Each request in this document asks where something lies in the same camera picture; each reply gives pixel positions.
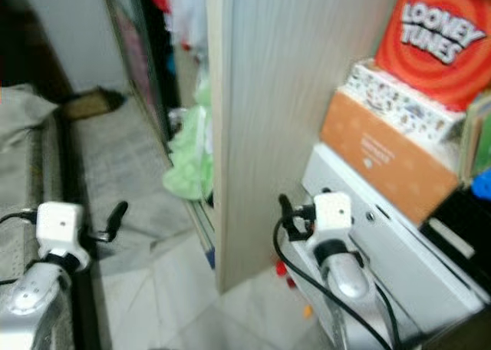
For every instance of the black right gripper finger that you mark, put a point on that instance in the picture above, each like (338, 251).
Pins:
(285, 208)

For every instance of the small red toy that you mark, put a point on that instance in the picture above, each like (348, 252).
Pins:
(281, 271)

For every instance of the light green cloth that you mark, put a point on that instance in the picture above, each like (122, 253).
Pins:
(188, 158)

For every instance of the small orange toy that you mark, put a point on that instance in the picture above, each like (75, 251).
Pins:
(308, 312)

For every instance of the white quilted mattress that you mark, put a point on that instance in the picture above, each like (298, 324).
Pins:
(19, 181)

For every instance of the orange cardboard box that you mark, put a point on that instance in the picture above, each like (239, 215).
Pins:
(383, 158)

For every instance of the grey white plastic cabinet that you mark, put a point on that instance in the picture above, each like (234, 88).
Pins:
(406, 250)

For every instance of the light wood wardrobe panel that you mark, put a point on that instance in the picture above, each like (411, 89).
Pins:
(284, 97)

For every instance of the brown floor mat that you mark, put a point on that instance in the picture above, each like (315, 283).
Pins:
(88, 104)

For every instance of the wardrobe sliding door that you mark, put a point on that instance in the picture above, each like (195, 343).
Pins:
(134, 66)

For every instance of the white cartoon patterned box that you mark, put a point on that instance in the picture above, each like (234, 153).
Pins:
(399, 100)

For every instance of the black box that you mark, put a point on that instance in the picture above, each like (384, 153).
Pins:
(456, 239)

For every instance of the blue plastic object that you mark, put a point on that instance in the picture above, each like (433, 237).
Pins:
(482, 185)

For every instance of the red Looney Tunes box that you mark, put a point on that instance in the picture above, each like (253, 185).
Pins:
(422, 66)

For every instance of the white hanging garment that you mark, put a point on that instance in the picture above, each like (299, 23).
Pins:
(188, 12)

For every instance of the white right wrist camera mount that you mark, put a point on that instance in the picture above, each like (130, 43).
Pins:
(332, 210)

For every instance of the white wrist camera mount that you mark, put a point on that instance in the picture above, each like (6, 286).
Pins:
(332, 210)
(60, 226)

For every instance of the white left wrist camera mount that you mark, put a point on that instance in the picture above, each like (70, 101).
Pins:
(60, 226)

